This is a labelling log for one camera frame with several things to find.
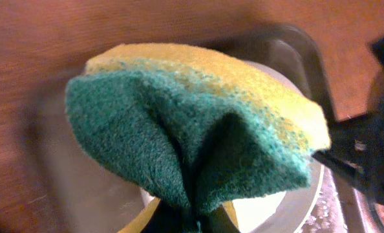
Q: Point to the large brown serving tray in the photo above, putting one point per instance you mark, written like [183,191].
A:
[80,196]

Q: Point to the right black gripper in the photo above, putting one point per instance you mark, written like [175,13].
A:
[357,150]

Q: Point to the white plate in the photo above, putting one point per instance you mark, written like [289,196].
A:
[280,212]

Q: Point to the green and yellow sponge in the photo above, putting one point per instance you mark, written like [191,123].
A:
[195,128]

